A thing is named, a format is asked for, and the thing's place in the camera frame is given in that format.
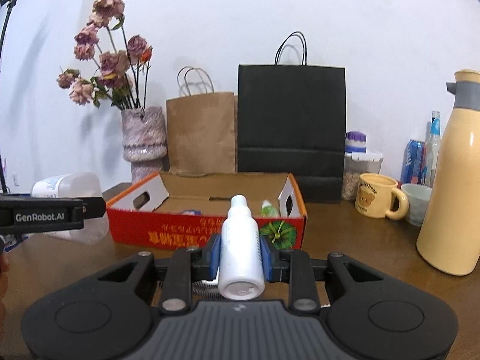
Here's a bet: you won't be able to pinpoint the yellow bear mug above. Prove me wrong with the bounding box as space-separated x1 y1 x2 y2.
354 173 409 220

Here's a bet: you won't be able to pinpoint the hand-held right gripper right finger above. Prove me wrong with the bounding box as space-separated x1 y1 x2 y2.
260 234 383 314

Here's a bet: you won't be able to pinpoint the clear food container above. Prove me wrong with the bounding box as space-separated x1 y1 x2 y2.
341 151 384 201

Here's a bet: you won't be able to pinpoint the white plastic bottle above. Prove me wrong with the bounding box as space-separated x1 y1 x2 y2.
217 195 266 301

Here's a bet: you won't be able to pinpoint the black paper bag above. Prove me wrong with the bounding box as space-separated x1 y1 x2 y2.
237 31 346 203

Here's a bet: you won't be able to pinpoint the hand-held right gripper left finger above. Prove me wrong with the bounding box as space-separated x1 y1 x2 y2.
98 234 222 315

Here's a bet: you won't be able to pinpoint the clear cotton swab box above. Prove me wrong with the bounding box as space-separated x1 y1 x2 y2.
31 172 110 246

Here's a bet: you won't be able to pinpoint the braided charging cable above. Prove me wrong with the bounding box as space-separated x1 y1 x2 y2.
191 280 219 299

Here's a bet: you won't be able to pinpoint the purple ceramic vase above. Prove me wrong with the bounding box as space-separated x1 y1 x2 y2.
121 106 167 185

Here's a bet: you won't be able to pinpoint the blue drink can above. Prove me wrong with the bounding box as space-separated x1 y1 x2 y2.
400 139 428 185

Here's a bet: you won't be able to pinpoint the white bowl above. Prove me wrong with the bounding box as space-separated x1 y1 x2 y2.
400 184 434 227

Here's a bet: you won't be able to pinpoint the clear bottle blue label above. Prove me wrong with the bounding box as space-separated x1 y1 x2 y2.
424 110 445 188

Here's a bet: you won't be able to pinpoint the brown paper bag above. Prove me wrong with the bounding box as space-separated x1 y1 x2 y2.
166 67 238 177

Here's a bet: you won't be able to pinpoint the dried roses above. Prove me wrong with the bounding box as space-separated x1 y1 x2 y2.
56 0 153 112

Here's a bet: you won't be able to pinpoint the red cardboard box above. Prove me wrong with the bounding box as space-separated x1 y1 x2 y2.
106 171 308 253

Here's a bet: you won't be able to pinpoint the purple lid jar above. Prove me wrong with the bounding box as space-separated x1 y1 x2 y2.
345 131 367 154

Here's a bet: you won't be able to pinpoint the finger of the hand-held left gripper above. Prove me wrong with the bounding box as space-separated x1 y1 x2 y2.
73 197 107 219

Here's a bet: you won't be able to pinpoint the yellow thermos jug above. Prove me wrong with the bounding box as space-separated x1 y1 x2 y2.
416 69 480 277

